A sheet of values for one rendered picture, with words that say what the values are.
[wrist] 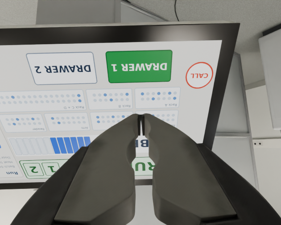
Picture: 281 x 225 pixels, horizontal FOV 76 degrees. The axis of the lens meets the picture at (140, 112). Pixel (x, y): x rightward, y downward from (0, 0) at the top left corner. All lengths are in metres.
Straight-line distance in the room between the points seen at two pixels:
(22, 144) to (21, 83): 0.12
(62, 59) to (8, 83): 0.09
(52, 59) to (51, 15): 0.17
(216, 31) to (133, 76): 0.13
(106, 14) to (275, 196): 3.81
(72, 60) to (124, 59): 0.07
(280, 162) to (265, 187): 0.51
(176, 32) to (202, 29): 0.03
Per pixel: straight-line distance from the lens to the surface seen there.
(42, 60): 0.30
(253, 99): 3.99
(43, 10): 0.46
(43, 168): 0.42
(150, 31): 0.26
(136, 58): 0.27
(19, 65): 0.32
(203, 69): 0.29
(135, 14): 1.65
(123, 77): 0.27
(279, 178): 3.87
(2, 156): 0.43
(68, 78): 0.29
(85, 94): 0.29
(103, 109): 0.30
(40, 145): 0.38
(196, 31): 0.27
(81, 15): 0.43
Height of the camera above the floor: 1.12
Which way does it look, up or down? 11 degrees down
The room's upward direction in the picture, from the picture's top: 178 degrees clockwise
